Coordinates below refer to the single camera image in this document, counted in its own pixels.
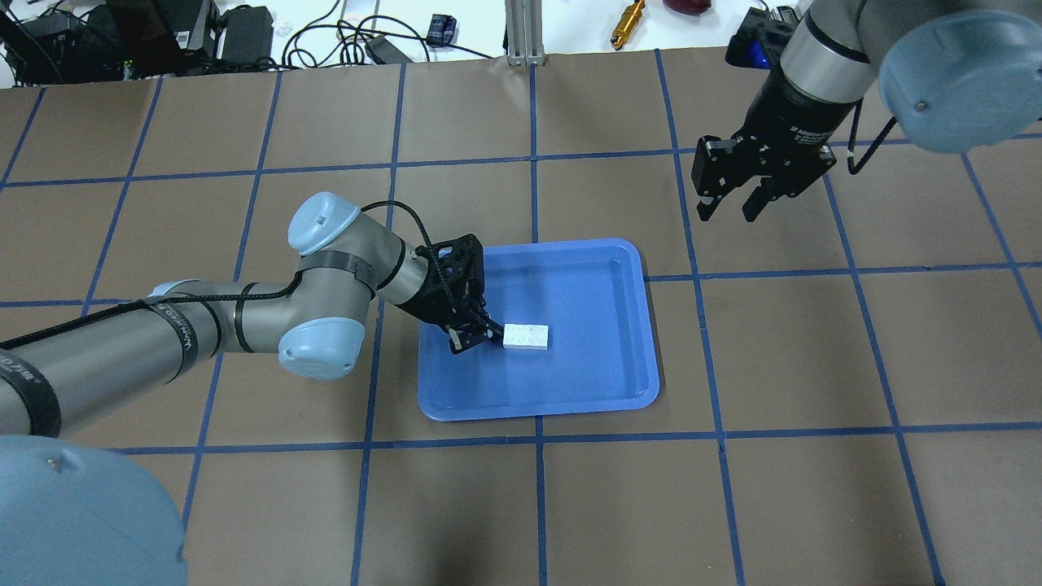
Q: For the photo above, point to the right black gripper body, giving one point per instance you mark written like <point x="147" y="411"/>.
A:
<point x="786" y="124"/>

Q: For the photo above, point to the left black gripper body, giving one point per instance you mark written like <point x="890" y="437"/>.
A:
<point x="426" y="307"/>

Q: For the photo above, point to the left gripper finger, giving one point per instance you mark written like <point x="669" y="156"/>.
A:
<point x="462" y="340"/>
<point x="489" y="328"/>

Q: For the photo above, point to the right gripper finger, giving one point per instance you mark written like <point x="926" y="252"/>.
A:
<point x="708" y="202"/>
<point x="760" y="197"/>

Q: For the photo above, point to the white block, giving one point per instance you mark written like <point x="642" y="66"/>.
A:
<point x="536" y="336"/>
<point x="517" y="336"/>

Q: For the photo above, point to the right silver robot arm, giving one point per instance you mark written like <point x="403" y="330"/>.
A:
<point x="954" y="75"/>

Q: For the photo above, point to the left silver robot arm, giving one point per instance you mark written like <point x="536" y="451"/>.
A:
<point x="73" y="515"/>

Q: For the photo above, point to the blue plastic tray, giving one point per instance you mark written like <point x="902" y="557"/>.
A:
<point x="600" y="354"/>

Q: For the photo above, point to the gold cylindrical tool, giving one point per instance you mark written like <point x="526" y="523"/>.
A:
<point x="627" y="23"/>

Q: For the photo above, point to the small blue black device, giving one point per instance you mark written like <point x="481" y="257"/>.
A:
<point x="442" y="30"/>

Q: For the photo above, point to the aluminium frame post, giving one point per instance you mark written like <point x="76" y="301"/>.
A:
<point x="524" y="33"/>

